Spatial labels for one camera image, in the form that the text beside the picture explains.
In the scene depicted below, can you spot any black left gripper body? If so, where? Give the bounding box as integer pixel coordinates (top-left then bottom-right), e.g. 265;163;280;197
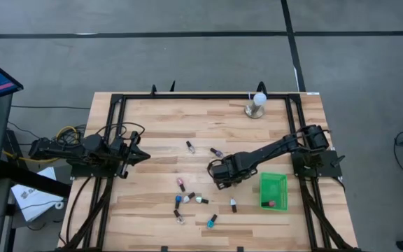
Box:
110;132;141;179

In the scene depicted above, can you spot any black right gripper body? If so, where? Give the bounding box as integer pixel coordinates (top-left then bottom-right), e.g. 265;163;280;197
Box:
208;152;258;183

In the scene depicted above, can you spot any teal nail polish bottle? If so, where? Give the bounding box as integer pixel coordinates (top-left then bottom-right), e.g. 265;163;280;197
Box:
206;213;218;230

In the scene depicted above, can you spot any green plastic basket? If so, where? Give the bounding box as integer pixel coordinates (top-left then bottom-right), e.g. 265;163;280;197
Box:
259;171;289;213

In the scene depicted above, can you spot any white bulb on metal stand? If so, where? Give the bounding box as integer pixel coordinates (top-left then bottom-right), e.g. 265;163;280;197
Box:
244;92;268;120

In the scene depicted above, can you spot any white printed paper bag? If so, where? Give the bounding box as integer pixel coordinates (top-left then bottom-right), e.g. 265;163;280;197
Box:
10;167;65;223

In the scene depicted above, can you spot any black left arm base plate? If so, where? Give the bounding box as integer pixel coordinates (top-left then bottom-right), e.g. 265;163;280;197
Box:
70;162;120;179

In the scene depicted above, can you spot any black cable bundle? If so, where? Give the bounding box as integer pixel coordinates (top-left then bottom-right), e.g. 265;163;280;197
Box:
7;120;87;148

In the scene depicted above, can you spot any yellow cable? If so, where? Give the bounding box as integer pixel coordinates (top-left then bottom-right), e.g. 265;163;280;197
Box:
1;125;80;165

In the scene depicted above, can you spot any black aluminium table frame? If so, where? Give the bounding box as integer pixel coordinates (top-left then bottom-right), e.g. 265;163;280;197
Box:
56;92;363;252

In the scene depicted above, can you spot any black floor cable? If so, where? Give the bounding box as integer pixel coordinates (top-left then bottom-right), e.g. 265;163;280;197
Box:
10;104;91;111

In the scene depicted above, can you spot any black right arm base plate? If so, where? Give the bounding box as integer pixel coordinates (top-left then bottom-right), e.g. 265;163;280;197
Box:
291;149;343;179

